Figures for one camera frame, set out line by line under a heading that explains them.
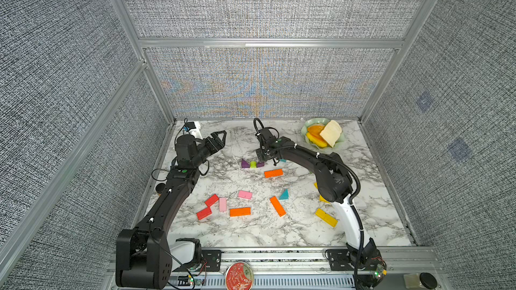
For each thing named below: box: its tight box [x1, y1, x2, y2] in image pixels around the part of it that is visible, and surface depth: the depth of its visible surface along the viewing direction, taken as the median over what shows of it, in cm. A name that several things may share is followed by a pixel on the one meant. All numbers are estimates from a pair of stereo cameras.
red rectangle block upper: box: [204, 193, 220, 208], surface depth 90 cm
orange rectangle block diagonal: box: [270, 196, 287, 217], surface depth 89 cm
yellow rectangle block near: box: [315, 208, 339, 228], surface depth 85 cm
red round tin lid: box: [225, 261, 254, 290], surface depth 69 cm
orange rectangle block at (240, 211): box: [229, 206, 252, 217], surface depth 87 cm
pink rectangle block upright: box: [219, 197, 227, 213], surface depth 89 cm
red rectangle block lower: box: [196, 206, 213, 221], surface depth 86 cm
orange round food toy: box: [307, 124, 326, 142], surface depth 108 cm
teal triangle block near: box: [278, 188, 290, 201], surface depth 91 cm
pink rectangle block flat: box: [237, 189, 254, 201], surface depth 92 cm
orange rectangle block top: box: [264, 168, 284, 178], surface depth 99 cm
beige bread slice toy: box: [319, 120, 342, 148], surface depth 105 cm
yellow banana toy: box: [306, 132, 328, 148], surface depth 107 cm
